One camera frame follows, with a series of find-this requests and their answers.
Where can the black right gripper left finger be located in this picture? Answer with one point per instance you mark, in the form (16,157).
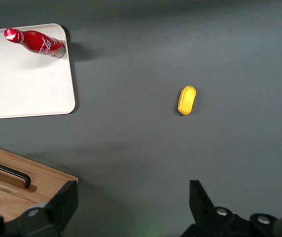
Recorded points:
(49,217)

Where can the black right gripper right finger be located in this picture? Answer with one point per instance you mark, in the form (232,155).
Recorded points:
(212,222)

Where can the red coke bottle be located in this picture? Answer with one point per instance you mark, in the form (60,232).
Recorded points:
(37,43)

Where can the cream plastic tray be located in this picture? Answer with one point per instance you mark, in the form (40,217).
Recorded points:
(20,86)

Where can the wooden two-drawer cabinet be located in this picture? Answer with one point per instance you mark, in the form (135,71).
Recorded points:
(52,180)

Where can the wooden drawer front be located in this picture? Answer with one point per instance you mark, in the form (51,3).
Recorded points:
(5,205)
(45,177)

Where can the yellow toy lemon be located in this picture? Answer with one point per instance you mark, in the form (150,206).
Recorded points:
(186,100)

